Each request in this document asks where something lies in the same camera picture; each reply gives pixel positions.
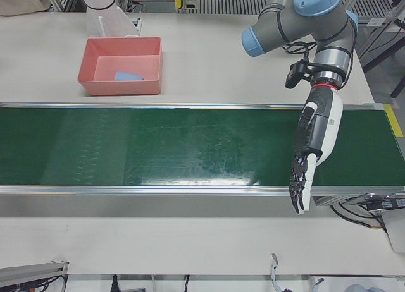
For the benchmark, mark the brown cardboard sheet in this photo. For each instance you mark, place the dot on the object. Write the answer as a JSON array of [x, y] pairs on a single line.
[[22, 1]]

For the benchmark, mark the robot dexterous hand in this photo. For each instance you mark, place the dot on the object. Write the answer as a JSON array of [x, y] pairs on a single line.
[[322, 127]]

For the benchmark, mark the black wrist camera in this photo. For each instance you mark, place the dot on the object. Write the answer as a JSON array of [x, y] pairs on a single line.
[[292, 75]]

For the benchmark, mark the silver conveyor side rail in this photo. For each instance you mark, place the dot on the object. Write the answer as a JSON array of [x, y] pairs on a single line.
[[190, 106], [158, 190]]

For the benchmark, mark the grey UR5e arm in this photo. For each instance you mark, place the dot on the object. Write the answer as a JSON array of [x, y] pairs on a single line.
[[303, 23]]

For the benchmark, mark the black conveyor controller unit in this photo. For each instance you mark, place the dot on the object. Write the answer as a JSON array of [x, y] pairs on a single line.
[[384, 202]]

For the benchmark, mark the green conveyor belt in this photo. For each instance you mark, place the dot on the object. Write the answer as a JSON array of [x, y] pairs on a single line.
[[158, 146]]

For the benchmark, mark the light blue plastic cup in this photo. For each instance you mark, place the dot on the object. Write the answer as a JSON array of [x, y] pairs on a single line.
[[128, 76]]

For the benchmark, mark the pink plastic box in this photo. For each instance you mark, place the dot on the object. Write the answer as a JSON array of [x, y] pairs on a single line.
[[95, 67]]

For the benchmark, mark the white equipment box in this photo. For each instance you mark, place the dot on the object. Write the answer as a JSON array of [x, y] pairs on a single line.
[[395, 232]]

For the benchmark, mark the aluminium profile bar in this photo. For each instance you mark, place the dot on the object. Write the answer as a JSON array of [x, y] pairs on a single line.
[[31, 270]]

